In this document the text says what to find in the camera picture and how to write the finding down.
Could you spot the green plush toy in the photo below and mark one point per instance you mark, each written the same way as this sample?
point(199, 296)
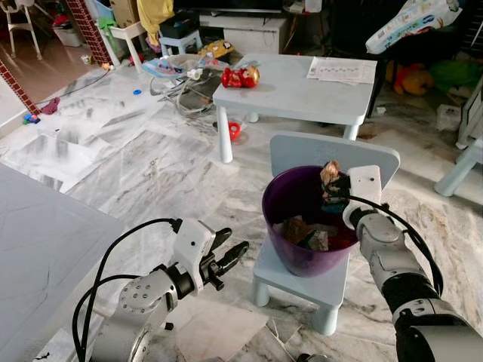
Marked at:
point(456, 74)

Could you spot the white low cabinet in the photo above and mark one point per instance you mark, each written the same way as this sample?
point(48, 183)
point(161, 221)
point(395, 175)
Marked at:
point(245, 34)

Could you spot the yellow plush toy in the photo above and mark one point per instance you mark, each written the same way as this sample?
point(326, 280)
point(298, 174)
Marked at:
point(413, 81)

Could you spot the grey-blue small child chair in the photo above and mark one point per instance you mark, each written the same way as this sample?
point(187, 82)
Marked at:
point(324, 151)

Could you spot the yellow hanging cloth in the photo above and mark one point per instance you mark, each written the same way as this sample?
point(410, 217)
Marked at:
point(155, 19)

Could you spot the white high chair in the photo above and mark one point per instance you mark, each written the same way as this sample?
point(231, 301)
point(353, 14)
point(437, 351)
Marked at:
point(21, 23)

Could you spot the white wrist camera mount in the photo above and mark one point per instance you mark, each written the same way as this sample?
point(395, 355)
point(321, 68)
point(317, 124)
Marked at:
point(190, 245)
point(365, 192)

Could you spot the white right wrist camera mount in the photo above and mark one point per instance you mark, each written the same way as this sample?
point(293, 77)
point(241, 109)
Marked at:
point(365, 192)

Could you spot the black bag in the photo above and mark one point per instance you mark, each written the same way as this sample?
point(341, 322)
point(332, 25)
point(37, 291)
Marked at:
point(179, 24)

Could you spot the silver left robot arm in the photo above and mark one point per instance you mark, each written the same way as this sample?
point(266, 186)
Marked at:
point(139, 302)

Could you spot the white tall stool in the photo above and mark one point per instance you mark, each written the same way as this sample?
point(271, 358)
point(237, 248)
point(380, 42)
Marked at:
point(130, 34)

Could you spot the brown trash piece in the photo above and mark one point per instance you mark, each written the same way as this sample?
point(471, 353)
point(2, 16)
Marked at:
point(330, 172)

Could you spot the small white box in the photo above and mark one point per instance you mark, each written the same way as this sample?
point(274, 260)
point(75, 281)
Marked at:
point(449, 117)

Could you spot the small blue stool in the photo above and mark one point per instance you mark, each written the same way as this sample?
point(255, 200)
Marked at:
point(181, 44)

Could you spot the purple cloth scrap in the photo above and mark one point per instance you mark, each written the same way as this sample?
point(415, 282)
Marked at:
point(50, 105)

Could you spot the printed white paper sheet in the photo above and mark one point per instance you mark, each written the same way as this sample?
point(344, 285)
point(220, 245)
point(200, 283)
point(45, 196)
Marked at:
point(341, 70)

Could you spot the crumpled trash pile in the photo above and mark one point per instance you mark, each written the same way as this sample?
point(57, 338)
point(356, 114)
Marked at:
point(306, 232)

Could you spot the small red plastic toy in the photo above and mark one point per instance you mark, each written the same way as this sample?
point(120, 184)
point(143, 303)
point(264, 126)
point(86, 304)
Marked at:
point(235, 131)

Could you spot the light blue child table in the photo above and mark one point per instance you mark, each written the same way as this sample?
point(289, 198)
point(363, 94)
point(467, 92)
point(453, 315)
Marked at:
point(294, 94)

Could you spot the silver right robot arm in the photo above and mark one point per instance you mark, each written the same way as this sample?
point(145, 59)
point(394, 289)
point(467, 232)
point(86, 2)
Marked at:
point(400, 264)

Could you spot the red toy figure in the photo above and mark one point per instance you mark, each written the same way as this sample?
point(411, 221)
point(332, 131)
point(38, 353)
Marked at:
point(240, 77)

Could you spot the beige paper sheet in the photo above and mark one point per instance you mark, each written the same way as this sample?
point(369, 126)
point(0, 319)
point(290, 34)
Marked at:
point(219, 328)

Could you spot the red brick pattern pillar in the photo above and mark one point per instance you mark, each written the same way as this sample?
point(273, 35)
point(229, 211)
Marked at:
point(89, 30)

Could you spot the purple plastic rubbish bin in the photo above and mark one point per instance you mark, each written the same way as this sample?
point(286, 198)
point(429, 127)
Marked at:
point(302, 253)

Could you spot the blue toy tray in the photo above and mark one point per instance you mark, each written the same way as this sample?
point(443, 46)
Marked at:
point(170, 66)

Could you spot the white diaper package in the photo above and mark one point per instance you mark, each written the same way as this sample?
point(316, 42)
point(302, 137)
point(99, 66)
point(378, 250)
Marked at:
point(415, 23)

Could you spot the light blue plastic stool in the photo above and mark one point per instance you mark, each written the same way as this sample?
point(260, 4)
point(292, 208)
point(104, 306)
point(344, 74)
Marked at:
point(456, 170)

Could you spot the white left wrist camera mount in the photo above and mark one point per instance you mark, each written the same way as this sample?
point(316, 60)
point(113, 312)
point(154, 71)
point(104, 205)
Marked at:
point(190, 245)

